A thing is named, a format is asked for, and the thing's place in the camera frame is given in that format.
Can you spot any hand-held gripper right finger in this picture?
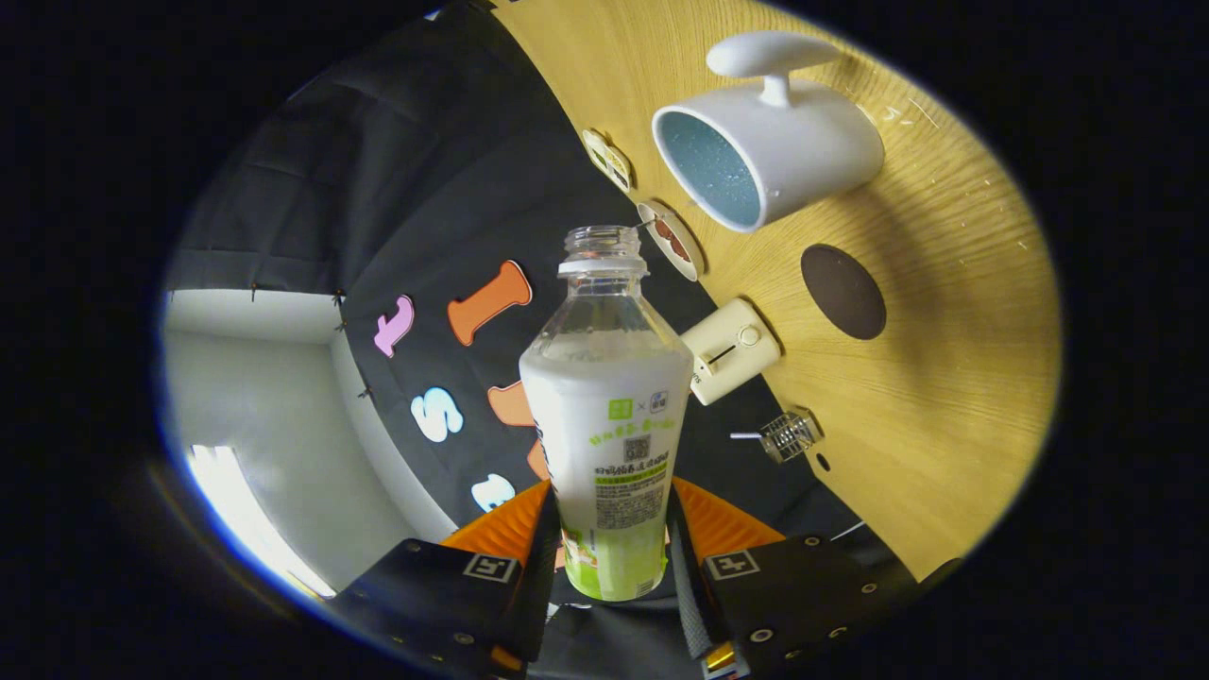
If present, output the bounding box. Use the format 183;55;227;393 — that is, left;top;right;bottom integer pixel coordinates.
669;477;922;679

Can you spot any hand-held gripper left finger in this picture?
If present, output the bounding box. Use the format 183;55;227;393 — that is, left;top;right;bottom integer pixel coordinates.
331;480;563;679

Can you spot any clear plastic juice bottle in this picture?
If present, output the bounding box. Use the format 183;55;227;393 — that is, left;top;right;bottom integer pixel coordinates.
519;225;695;603

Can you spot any dark round coaster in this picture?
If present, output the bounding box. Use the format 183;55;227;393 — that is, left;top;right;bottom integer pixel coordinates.
801;244;888;341

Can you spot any white cup with handle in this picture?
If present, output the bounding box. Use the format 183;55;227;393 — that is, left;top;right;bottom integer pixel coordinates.
652;30;886;233

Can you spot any cream plastic box device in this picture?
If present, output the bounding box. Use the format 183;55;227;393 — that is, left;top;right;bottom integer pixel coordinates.
680;297;783;407

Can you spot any wooden table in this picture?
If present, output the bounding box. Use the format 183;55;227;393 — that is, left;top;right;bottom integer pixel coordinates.
491;0;1064;582

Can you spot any small dish with brown snacks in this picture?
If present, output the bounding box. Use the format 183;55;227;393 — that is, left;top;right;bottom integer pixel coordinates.
636;199;706;282

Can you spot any black backdrop cloth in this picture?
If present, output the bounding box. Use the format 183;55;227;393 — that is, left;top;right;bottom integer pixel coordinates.
165;0;917;680

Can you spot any small cream patterned dish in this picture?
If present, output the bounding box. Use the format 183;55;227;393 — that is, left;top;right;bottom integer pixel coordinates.
581;127;634;195

